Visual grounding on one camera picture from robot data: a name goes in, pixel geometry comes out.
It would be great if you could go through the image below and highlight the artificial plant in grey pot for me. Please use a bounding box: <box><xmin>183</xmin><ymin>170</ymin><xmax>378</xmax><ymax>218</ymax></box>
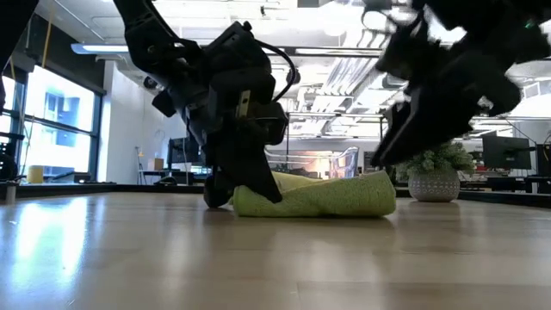
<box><xmin>395</xmin><ymin>141</ymin><xmax>477</xmax><ymax>203</ymax></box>

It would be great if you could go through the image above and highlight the clear plastic basket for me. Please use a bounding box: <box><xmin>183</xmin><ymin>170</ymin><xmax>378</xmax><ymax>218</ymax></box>
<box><xmin>264</xmin><ymin>146</ymin><xmax>361</xmax><ymax>180</ymax></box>

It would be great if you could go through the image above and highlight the long ceiling light bar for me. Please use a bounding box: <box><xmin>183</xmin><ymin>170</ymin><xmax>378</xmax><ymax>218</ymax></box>
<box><xmin>71</xmin><ymin>42</ymin><xmax>130</xmax><ymax>56</ymax></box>

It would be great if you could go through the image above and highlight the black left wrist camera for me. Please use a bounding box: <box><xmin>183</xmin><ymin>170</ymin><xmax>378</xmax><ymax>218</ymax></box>
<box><xmin>205</xmin><ymin>20</ymin><xmax>273</xmax><ymax>85</ymax></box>

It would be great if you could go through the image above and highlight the yellow bin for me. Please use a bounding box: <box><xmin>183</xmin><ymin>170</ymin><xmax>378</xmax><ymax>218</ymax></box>
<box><xmin>27</xmin><ymin>164</ymin><xmax>46</xmax><ymax>185</ymax></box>

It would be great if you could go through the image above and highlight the black computer monitor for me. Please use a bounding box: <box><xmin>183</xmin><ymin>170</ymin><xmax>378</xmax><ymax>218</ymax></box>
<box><xmin>167</xmin><ymin>136</ymin><xmax>203</xmax><ymax>165</ymax></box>
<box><xmin>536</xmin><ymin>144</ymin><xmax>551</xmax><ymax>177</ymax></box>
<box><xmin>481</xmin><ymin>135</ymin><xmax>533</xmax><ymax>171</ymax></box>

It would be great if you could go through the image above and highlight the black aluminium table frame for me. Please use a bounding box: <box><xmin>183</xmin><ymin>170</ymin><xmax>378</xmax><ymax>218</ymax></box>
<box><xmin>0</xmin><ymin>182</ymin><xmax>551</xmax><ymax>208</ymax></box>

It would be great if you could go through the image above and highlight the yellow microfiber towel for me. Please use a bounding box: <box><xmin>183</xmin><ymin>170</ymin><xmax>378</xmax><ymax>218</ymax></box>
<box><xmin>270</xmin><ymin>170</ymin><xmax>325</xmax><ymax>193</ymax></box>

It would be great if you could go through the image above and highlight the black left camera cable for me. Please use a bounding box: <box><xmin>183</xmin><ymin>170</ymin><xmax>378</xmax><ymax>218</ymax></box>
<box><xmin>253</xmin><ymin>38</ymin><xmax>298</xmax><ymax>104</ymax></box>

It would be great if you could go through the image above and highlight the black machine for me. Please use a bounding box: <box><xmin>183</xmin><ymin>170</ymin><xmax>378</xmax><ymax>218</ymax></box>
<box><xmin>0</xmin><ymin>132</ymin><xmax>26</xmax><ymax>203</ymax></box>

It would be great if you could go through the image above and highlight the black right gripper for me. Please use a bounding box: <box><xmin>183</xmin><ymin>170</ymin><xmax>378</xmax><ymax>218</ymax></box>
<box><xmin>369</xmin><ymin>1</ymin><xmax>523</xmax><ymax>168</ymax></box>

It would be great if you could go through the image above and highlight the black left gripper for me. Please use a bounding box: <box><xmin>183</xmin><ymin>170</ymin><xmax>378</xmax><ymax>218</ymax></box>
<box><xmin>150</xmin><ymin>74</ymin><xmax>290</xmax><ymax>211</ymax></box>

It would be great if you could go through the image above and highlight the lime yellow-green microfiber towel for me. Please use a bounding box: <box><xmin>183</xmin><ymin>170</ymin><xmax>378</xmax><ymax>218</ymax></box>
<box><xmin>232</xmin><ymin>170</ymin><xmax>397</xmax><ymax>219</ymax></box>

